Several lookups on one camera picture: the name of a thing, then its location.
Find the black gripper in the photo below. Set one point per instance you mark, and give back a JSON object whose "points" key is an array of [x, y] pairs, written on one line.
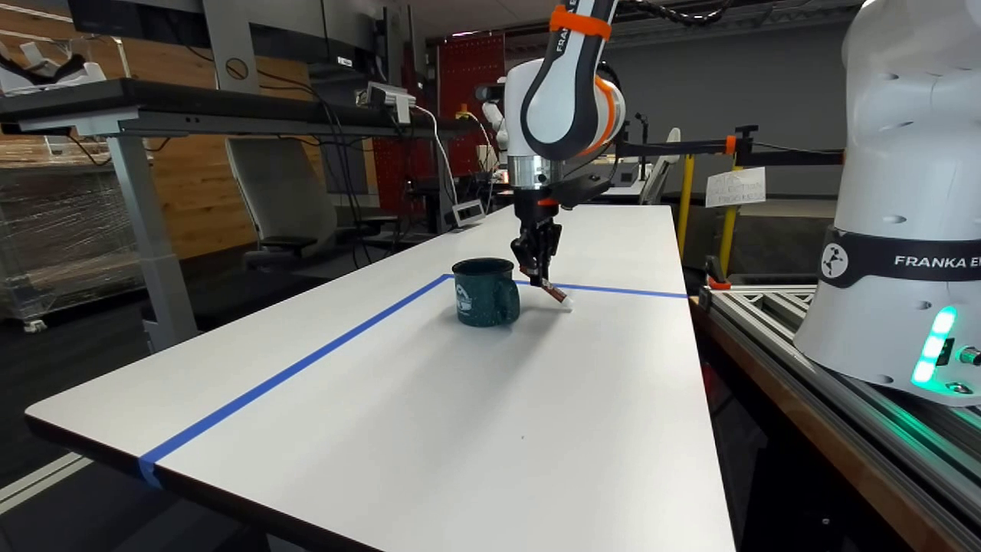
{"points": [[538, 219]]}

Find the marker with orange cap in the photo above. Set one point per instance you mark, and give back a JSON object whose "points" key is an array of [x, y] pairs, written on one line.
{"points": [[556, 293]]}

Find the dark teal enamel mug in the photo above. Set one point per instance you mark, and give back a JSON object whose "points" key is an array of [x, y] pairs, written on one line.
{"points": [[488, 295]]}

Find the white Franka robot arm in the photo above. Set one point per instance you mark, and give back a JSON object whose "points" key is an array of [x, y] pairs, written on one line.
{"points": [[901, 186]]}

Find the short blue tape strip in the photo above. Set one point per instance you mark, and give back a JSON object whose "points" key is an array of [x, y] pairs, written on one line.
{"points": [[624, 293]]}

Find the red cabinet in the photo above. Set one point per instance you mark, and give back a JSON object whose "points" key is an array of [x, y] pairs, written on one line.
{"points": [[460, 111]]}

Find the white paper sign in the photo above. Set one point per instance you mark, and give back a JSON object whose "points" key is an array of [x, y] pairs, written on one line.
{"points": [[737, 188]]}

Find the white power strip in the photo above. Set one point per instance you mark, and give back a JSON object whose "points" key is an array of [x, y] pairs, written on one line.
{"points": [[389, 100]]}

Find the black rod with orange clamps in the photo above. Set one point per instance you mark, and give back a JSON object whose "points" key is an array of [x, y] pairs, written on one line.
{"points": [[737, 153]]}

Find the long blue tape strip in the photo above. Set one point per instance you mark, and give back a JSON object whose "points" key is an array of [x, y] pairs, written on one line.
{"points": [[297, 369]]}

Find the grey standing desk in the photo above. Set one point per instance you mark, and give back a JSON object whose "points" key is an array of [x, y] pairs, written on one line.
{"points": [[142, 111]]}

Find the plastic wrapped pallet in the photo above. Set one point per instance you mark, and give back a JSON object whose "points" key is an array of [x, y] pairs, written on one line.
{"points": [[56, 242]]}

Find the yellow post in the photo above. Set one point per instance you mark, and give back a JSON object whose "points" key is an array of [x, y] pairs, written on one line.
{"points": [[727, 242], [686, 204]]}

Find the aluminium extrusion robot base frame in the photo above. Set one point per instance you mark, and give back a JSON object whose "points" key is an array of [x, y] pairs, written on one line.
{"points": [[860, 419]]}

